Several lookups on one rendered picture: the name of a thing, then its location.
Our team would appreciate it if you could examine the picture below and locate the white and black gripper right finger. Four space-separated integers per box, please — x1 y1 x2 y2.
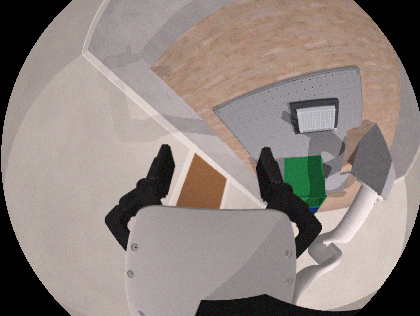
256 147 322 259

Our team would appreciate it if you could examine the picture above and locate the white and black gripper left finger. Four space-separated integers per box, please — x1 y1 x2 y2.
105 144 175 251

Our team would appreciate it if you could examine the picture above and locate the green open-top bin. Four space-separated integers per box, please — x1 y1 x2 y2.
284 155 327 207

